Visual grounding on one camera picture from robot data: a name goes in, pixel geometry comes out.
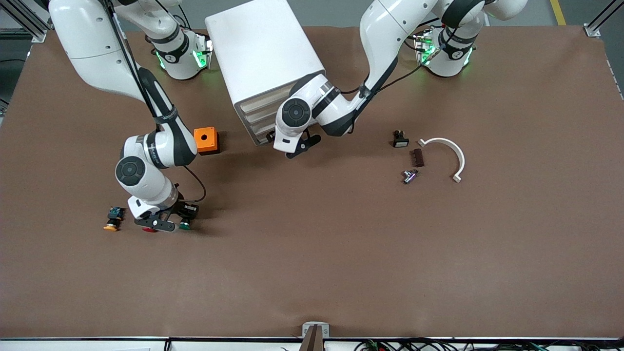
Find yellow mushroom push button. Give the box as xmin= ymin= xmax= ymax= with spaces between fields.
xmin=103 ymin=207 xmax=125 ymax=232

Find white drawer cabinet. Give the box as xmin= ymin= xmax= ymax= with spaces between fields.
xmin=204 ymin=0 xmax=328 ymax=147

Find brown table cover mat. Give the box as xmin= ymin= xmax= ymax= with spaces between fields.
xmin=0 ymin=24 xmax=624 ymax=339

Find white curved plastic clip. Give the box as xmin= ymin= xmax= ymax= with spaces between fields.
xmin=418 ymin=138 xmax=466 ymax=183

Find orange button enclosure box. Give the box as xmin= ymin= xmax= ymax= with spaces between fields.
xmin=194 ymin=127 xmax=220 ymax=156

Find black arm base cable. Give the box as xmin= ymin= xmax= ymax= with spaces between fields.
xmin=402 ymin=29 xmax=429 ymax=52

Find white table edge rail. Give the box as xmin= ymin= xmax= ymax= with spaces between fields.
xmin=0 ymin=336 xmax=624 ymax=351

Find grey metal bracket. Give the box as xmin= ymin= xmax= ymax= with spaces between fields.
xmin=302 ymin=322 xmax=330 ymax=351

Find aluminium frame profile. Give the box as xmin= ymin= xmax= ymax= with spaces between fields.
xmin=584 ymin=0 xmax=624 ymax=39
xmin=0 ymin=0 xmax=49 ymax=43

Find tangled black cables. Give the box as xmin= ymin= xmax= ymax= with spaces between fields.
xmin=353 ymin=338 xmax=624 ymax=351

